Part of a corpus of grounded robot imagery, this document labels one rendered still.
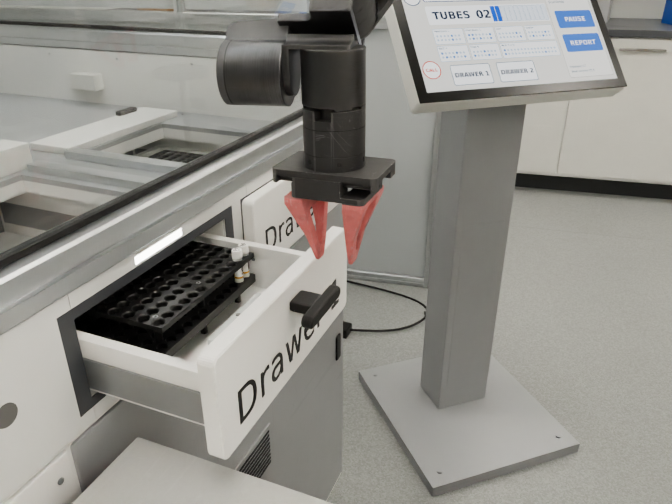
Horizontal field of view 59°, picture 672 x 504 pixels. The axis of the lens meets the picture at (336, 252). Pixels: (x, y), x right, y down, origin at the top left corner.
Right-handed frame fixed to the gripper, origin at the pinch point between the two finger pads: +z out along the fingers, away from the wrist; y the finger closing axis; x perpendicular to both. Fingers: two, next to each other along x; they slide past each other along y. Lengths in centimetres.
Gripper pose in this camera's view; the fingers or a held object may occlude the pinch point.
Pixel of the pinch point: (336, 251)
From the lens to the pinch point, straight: 59.2
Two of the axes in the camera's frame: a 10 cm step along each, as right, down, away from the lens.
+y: -9.3, -1.4, 3.3
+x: -3.6, 4.0, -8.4
